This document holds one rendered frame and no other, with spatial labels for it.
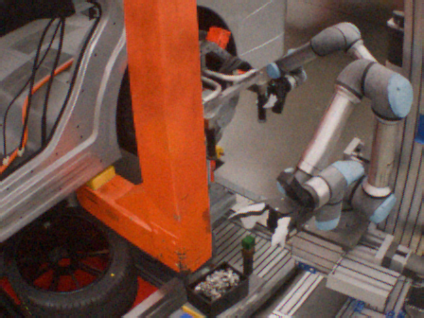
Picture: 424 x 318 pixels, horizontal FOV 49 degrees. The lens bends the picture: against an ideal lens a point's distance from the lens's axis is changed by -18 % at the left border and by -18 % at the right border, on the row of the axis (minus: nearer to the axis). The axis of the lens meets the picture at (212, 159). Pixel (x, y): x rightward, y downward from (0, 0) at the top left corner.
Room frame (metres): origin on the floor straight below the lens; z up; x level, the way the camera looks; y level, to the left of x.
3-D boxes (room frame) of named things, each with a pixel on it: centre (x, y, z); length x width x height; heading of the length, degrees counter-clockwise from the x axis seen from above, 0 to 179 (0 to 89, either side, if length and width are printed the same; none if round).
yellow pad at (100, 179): (1.84, 0.51, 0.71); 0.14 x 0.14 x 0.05; 48
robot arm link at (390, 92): (1.23, -0.52, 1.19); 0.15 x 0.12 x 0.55; 37
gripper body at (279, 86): (2.19, -0.32, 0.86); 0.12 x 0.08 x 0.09; 138
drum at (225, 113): (2.08, 0.01, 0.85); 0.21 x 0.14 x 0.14; 48
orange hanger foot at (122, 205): (1.73, 0.38, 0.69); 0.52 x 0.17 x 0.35; 48
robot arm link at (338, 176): (1.07, -0.31, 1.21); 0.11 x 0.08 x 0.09; 127
